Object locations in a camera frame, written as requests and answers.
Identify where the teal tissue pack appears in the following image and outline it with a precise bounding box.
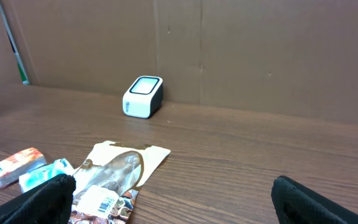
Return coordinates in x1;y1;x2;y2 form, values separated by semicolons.
19;158;74;193

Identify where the orange tissue pack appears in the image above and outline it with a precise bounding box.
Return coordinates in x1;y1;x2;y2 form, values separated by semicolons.
0;147;47;189

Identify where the white barcode scanner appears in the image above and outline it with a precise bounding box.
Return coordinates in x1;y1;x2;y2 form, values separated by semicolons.
122;76;163;119

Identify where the beige dried food pouch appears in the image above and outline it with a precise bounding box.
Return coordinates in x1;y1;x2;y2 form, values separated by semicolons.
68;141;171;224

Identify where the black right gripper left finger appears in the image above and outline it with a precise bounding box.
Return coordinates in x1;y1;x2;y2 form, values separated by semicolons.
0;174;76;224

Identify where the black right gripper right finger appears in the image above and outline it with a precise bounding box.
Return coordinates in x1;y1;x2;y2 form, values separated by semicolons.
271;175;358;224

